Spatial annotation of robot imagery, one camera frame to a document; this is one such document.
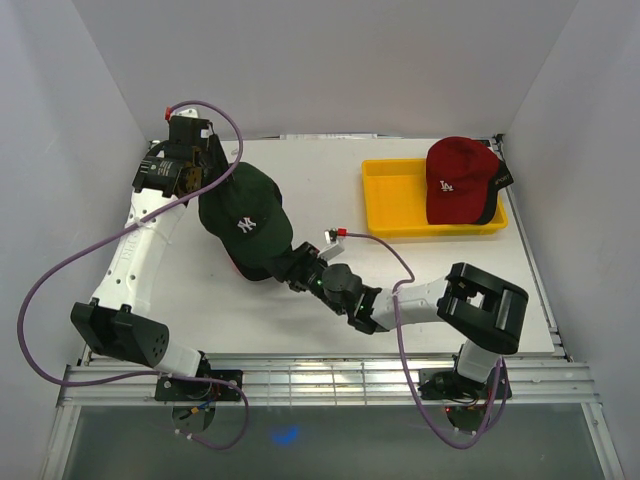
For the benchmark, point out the black Yankees baseball cap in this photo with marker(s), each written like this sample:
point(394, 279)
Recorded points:
point(260, 272)

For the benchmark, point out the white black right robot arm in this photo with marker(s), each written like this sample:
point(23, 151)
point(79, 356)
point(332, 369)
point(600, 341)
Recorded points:
point(486, 309)

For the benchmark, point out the red baseball cap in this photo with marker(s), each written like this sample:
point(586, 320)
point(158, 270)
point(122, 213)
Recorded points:
point(460, 182)

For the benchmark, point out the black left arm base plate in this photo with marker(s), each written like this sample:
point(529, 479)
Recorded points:
point(173, 390)

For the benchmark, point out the aluminium front rail frame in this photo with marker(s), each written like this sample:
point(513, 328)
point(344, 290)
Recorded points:
point(333, 419)

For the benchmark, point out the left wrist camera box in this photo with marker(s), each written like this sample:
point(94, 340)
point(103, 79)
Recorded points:
point(188, 112)

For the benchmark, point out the yellow plastic bin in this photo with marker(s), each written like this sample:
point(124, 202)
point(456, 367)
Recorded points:
point(395, 192)

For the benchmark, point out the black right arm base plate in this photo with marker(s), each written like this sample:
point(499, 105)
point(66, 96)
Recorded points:
point(449, 385)

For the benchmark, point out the dark green Yankees cap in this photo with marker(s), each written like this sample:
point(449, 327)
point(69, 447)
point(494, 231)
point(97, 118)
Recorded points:
point(216, 210)

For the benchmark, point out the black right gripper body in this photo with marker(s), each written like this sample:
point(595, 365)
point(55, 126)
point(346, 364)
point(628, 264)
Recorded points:
point(310, 276)

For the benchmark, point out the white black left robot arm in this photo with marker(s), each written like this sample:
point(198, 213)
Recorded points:
point(115, 322)

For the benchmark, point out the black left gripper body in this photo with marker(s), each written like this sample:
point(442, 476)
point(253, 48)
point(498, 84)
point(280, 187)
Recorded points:
point(200, 165)

